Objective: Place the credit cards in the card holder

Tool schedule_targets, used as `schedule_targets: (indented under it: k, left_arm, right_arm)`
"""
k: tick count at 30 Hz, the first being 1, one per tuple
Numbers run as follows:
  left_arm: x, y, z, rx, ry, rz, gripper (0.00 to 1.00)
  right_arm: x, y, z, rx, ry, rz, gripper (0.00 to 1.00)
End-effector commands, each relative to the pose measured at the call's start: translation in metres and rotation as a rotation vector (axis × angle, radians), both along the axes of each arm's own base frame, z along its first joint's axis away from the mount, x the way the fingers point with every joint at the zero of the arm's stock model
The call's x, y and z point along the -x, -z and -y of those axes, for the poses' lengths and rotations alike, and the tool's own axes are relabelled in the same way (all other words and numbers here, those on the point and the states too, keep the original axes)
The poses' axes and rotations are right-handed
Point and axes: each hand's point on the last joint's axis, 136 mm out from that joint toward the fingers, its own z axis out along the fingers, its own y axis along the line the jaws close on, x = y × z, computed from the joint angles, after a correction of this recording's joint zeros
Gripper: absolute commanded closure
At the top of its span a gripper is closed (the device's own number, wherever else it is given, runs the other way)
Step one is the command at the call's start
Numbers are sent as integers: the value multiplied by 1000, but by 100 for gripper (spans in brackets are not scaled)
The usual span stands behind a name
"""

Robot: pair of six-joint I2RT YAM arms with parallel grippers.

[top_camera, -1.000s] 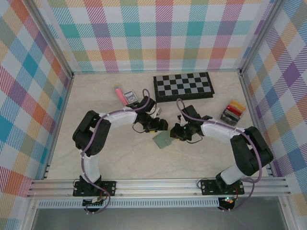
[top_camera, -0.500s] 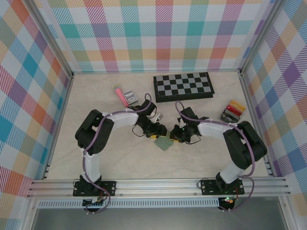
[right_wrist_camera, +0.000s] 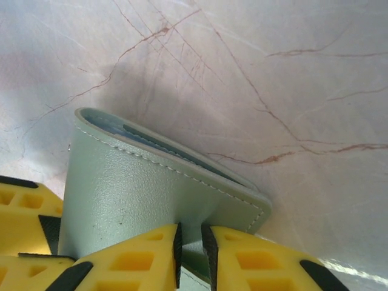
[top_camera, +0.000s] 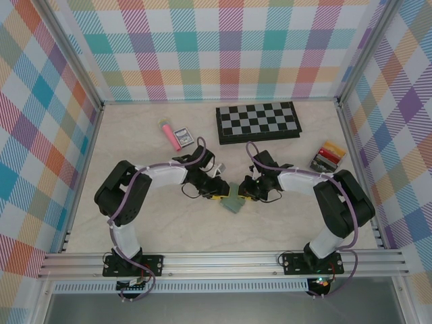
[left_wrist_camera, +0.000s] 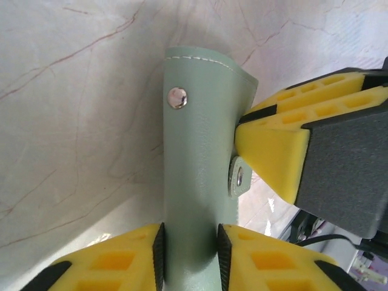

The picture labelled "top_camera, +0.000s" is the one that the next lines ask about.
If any orange credit card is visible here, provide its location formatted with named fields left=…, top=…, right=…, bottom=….
left=324, top=140, right=347, bottom=159

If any aluminium frame post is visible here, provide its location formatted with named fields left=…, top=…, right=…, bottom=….
left=42, top=0, right=105, bottom=112
left=335, top=0, right=404, bottom=107

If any aluminium mounting rail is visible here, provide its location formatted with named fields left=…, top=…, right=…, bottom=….
left=36, top=248, right=412, bottom=280

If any small controller board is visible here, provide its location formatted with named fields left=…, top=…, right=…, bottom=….
left=115, top=277, right=151, bottom=293
left=307, top=275, right=332, bottom=290

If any green card holder wallet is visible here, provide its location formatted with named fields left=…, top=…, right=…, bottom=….
left=219, top=182, right=248, bottom=214

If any blue playing card deck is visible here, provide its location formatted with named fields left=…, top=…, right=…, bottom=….
left=172, top=126, right=196, bottom=149

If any black credit card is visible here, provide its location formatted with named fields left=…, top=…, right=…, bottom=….
left=312, top=153, right=340, bottom=169

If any red credit card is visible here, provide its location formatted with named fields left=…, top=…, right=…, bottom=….
left=319, top=145, right=342, bottom=162

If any folding chess board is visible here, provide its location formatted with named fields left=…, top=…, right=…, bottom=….
left=215, top=101, right=302, bottom=146

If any aluminium side rail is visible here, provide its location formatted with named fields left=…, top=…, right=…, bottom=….
left=335, top=101, right=387, bottom=250
left=57, top=106, right=105, bottom=254

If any purple cable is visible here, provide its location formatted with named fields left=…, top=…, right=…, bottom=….
left=107, top=136, right=207, bottom=302
left=245, top=140, right=359, bottom=300

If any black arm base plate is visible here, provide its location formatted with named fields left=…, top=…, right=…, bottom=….
left=281, top=251, right=346, bottom=276
left=102, top=254, right=165, bottom=278

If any clear plastic card box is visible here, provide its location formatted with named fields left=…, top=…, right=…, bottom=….
left=307, top=140, right=347, bottom=169

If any pink toy microphone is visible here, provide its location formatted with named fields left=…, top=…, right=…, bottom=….
left=157, top=117, right=183, bottom=152

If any slotted white cable duct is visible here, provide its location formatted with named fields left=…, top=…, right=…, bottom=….
left=52, top=281, right=311, bottom=294

